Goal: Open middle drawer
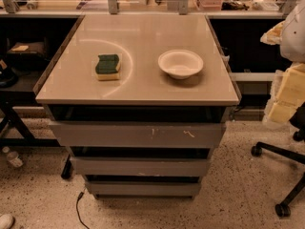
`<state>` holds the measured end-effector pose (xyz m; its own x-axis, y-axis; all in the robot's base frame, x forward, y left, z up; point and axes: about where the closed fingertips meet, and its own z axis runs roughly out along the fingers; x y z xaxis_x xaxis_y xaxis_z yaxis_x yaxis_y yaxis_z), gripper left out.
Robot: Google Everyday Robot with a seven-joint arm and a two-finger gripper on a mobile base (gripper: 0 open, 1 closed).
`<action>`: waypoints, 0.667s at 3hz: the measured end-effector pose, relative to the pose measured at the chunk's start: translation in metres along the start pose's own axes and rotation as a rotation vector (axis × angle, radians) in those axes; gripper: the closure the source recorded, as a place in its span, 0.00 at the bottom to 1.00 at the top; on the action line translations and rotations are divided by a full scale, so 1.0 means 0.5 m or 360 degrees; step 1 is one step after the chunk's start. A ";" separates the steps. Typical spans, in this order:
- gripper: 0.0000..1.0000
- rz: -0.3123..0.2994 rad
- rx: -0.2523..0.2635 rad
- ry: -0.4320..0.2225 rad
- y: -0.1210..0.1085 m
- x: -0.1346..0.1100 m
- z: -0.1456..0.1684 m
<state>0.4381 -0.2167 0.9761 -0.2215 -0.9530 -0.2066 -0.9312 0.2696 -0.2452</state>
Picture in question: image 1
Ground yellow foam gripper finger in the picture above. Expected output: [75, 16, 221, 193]
[266, 63, 305, 124]

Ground grey drawer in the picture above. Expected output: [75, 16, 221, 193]
[50, 121, 225, 148]
[71, 157, 210, 177]
[86, 181, 201, 197]

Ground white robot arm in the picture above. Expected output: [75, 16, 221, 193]
[264, 0, 305, 126]

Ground grey drawer cabinet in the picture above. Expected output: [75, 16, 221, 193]
[35, 14, 240, 184]

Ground grey top drawer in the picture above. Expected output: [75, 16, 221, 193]
[50, 121, 225, 148]

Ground grey bottom drawer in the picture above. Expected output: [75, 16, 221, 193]
[86, 181, 201, 197]

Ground black office chair base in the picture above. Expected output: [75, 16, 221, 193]
[250, 102, 305, 219]

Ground white paper bowl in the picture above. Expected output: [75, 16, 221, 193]
[158, 50, 204, 79]

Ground green and yellow sponge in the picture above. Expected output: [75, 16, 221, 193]
[95, 54, 121, 81]

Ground dark box with note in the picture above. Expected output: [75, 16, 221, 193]
[7, 42, 47, 58]

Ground clear plastic bottle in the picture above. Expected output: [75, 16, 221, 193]
[2, 146, 23, 168]

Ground white shoe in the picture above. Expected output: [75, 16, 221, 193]
[0, 214, 14, 229]

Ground black power cable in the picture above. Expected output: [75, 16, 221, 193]
[75, 190, 91, 229]

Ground black side table frame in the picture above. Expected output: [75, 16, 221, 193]
[0, 70, 74, 180]

